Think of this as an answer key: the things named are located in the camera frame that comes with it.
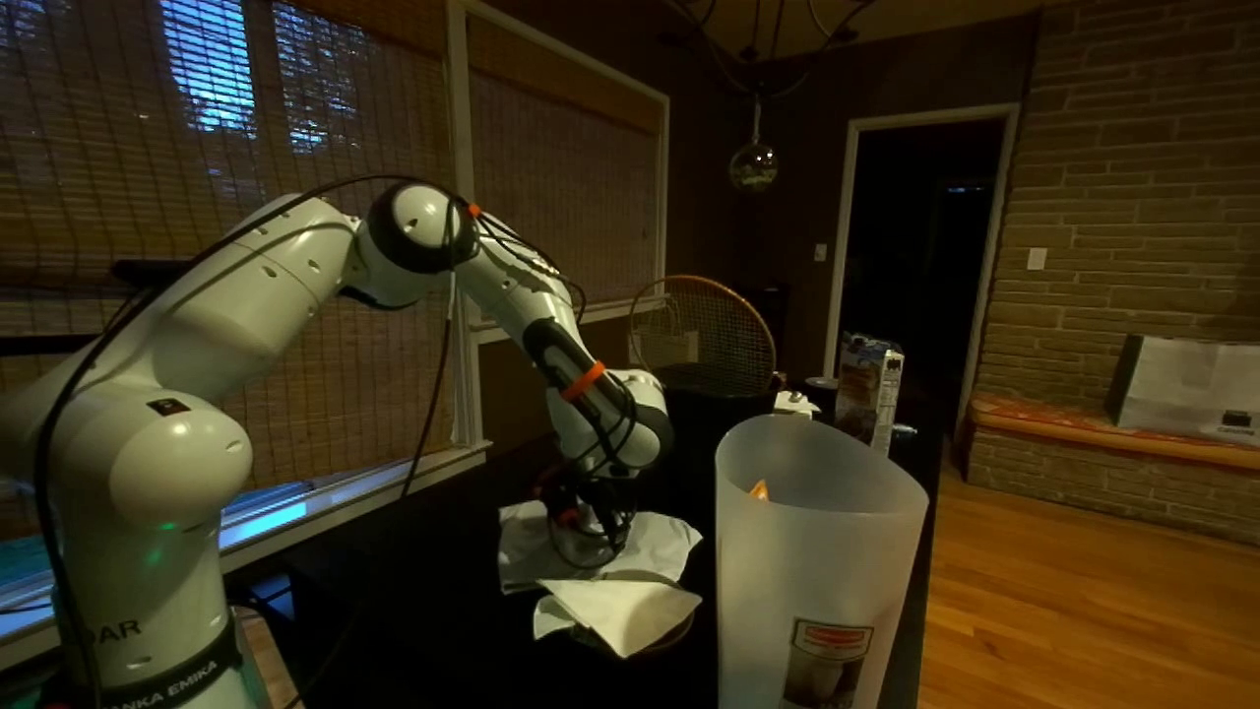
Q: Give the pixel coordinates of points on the translucent plastic pitcher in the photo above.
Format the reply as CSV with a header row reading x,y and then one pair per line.
x,y
814,566

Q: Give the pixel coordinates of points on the printed drink carton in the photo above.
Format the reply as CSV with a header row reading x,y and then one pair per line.
x,y
867,395

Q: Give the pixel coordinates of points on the white door frame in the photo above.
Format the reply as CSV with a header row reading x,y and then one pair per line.
x,y
842,261

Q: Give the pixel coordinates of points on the narrow woven window blind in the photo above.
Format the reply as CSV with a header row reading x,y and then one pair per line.
x,y
566,198

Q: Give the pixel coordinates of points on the glass globe pendant lamp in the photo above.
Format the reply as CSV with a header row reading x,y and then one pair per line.
x,y
754,162

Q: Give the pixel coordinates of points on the small white crumpled paper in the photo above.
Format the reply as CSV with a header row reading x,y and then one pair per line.
x,y
796,405

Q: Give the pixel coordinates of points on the wooden hearth ledge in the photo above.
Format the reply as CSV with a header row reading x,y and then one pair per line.
x,y
1087,433

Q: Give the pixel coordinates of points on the round chair back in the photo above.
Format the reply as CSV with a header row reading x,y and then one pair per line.
x,y
721,389

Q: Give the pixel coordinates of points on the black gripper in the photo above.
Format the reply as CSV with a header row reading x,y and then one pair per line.
x,y
594,499

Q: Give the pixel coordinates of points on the folded white napkin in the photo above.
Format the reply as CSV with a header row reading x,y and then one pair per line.
x,y
617,612

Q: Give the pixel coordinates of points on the white bed sheet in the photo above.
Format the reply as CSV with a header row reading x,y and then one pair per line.
x,y
663,537

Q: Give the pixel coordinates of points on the white light switch plate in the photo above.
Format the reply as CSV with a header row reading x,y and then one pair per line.
x,y
1036,256

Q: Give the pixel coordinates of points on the white box on counter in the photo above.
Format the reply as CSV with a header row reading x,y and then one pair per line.
x,y
1188,378

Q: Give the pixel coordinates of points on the wide woven window blind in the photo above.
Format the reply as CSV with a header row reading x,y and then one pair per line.
x,y
103,145

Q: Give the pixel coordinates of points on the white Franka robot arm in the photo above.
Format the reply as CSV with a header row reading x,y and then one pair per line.
x,y
260,280

